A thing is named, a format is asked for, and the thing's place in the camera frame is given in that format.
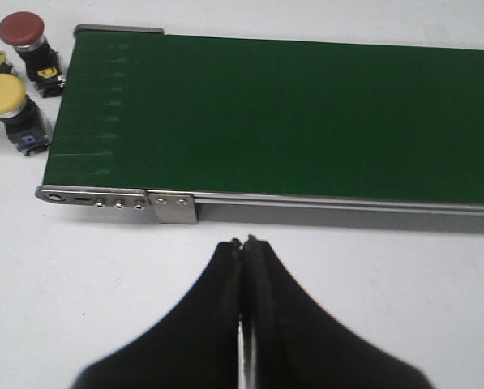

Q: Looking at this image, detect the red mushroom push button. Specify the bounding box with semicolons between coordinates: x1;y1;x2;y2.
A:
0;11;65;98

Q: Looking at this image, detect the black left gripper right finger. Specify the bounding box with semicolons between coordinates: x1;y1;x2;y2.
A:
242;237;432;388

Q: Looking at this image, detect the yellow mushroom push button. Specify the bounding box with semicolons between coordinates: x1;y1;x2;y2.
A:
0;73;52;156

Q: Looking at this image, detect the aluminium conveyor frame rail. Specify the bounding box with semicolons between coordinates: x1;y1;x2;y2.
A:
36;184;484;234

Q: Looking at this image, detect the metal conveyor support bracket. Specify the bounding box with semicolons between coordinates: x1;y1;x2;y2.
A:
148;190;198;224

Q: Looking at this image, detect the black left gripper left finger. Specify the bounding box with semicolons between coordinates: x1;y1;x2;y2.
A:
73;239;242;388

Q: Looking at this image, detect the green conveyor belt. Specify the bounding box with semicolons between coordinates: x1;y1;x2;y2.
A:
43;29;484;207

